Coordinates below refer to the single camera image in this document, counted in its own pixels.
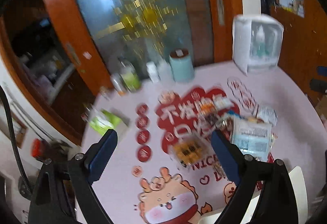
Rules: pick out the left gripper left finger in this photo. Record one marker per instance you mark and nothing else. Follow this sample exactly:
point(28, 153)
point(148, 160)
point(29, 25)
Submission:
point(50, 201)

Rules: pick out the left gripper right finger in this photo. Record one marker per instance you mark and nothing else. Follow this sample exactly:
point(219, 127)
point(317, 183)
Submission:
point(277, 202)

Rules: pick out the light blue bread bag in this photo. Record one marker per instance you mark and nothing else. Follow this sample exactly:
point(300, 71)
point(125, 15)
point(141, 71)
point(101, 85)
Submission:
point(252, 138)

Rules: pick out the clear fried snack bag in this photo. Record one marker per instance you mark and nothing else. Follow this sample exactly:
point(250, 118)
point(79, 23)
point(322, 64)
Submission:
point(189, 151)

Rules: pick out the silver grey snack pouch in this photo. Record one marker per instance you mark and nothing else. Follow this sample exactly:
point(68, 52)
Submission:
point(267, 114)

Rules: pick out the green tissue box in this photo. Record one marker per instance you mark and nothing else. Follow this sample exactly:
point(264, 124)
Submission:
point(102, 120)

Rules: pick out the dark red snack packet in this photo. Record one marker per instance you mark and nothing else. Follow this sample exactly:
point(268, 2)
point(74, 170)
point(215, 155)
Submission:
point(213, 119)

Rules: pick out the orange white snack packet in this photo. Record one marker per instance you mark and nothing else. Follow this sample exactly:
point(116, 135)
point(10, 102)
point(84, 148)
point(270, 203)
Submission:
point(215, 105)

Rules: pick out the small glass jar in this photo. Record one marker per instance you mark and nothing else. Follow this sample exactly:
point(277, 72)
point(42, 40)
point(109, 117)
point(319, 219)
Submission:
point(105, 92)

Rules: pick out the small metal can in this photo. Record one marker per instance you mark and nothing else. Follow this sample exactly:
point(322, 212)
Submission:
point(118, 84)

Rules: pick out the green label glass bottle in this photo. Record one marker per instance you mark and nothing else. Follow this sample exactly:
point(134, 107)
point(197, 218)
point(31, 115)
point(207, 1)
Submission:
point(129, 75)

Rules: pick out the light blue canister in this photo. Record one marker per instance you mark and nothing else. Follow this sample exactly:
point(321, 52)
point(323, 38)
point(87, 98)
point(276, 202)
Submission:
point(181, 65)

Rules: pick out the white cosmetics storage box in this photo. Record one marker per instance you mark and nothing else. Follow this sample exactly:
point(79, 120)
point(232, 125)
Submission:
point(257, 42)

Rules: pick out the translucent plastic bottle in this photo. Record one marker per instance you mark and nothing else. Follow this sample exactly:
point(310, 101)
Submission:
point(165, 72)

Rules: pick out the white pill bottle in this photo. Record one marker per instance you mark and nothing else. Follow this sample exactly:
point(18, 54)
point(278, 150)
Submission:
point(152, 72)

